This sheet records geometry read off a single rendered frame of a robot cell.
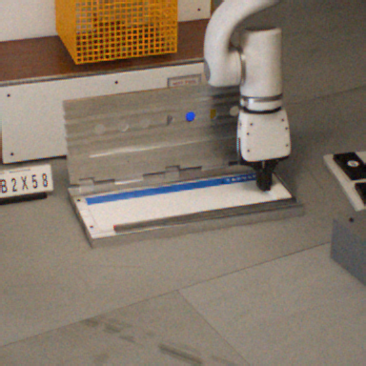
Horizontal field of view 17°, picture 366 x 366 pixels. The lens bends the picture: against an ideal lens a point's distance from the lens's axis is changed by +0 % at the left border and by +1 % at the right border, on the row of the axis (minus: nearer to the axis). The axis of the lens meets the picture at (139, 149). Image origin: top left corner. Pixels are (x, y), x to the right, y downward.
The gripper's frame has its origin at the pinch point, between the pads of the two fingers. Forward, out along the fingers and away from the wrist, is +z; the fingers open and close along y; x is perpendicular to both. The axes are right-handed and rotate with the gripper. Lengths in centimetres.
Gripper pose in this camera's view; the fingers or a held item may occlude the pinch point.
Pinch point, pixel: (264, 180)
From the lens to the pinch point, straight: 245.3
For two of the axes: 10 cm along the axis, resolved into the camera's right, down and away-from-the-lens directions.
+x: -2.8, -2.6, 9.2
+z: 0.6, 9.6, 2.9
